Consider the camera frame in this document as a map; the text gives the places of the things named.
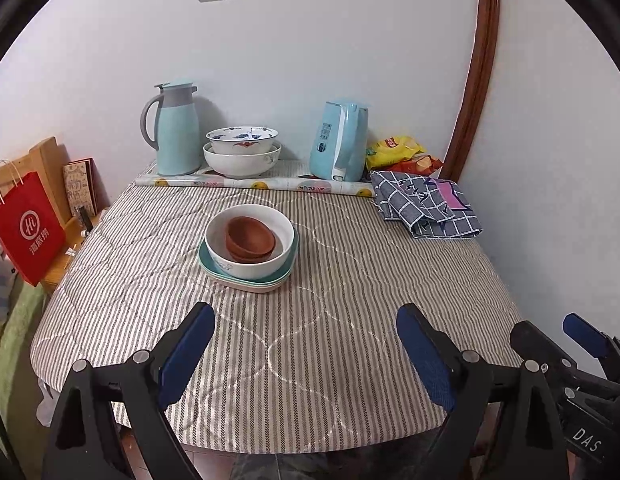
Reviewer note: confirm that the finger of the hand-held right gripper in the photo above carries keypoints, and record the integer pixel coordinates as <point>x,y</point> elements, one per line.
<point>535,342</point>
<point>585,335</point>

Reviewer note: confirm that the light green square plate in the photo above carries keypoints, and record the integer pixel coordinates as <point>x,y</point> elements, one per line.
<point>250,282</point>

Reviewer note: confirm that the beige square plate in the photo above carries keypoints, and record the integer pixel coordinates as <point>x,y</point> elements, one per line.
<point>252,288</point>

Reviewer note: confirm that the large white swirl-print bowl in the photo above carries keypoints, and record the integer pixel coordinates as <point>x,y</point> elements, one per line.
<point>239,166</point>

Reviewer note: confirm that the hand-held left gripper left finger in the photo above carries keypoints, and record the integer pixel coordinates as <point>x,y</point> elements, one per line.
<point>187,350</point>

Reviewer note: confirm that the grey checked cloth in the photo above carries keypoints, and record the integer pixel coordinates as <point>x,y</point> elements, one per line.
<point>420,210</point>

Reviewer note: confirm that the rolled fruit-print mat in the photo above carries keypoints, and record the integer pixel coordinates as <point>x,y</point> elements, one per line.
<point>250,184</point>

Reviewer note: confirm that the brown small bowl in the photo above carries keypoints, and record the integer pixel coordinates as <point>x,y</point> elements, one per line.
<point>250,232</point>
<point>262,256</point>

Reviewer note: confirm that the red paper bag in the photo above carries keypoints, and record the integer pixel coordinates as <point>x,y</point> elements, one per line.
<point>29,230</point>

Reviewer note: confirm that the green cloth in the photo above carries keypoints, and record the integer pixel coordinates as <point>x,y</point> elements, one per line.
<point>14,350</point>

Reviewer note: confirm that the striped quilted blanket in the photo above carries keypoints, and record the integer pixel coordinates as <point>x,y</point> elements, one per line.
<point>315,320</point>

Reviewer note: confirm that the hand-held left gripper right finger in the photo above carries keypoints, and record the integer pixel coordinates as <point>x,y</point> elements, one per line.
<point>425,355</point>

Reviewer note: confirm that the brown wooden door frame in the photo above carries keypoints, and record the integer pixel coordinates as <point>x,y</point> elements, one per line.
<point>482,60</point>

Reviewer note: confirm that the white deep bowl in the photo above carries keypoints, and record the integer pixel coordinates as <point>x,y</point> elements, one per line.
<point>270,260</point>

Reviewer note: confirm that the blue and red patterned bowl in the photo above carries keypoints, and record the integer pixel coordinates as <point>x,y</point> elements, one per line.
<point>239,147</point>

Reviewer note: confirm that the red snack bag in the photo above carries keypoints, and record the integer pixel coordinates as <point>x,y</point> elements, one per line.
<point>415,165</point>

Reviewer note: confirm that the light blue thermos jug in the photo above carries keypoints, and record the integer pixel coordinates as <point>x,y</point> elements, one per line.
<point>177,135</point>

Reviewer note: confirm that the teal square plate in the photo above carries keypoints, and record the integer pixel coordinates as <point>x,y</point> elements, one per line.
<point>205,260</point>

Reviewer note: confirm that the light blue electric kettle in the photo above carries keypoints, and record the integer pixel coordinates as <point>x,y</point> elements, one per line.
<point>330,155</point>

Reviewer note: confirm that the yellow snack bag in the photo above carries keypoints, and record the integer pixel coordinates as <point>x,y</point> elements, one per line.
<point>390,152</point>

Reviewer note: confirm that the brown patterned book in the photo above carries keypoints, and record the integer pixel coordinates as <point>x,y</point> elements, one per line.
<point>79,185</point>

